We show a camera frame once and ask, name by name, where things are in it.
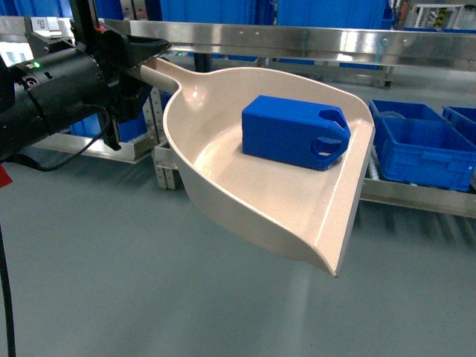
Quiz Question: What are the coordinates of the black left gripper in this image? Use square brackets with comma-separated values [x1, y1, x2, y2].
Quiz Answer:
[22, 29, 171, 151]

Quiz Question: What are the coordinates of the beige plastic dustpan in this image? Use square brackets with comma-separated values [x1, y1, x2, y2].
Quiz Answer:
[132, 58, 375, 276]

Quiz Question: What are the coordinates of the blue plastic part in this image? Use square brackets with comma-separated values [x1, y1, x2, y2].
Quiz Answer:
[242, 95, 351, 170]

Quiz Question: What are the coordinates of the stainless steel shelf rack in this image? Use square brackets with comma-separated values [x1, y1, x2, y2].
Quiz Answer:
[1, 16, 475, 218]

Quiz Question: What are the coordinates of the blue plastic crate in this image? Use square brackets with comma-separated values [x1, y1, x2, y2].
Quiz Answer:
[369, 99, 475, 192]
[443, 106, 476, 144]

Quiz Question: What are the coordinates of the black cable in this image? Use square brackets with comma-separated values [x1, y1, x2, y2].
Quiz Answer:
[0, 103, 112, 357]

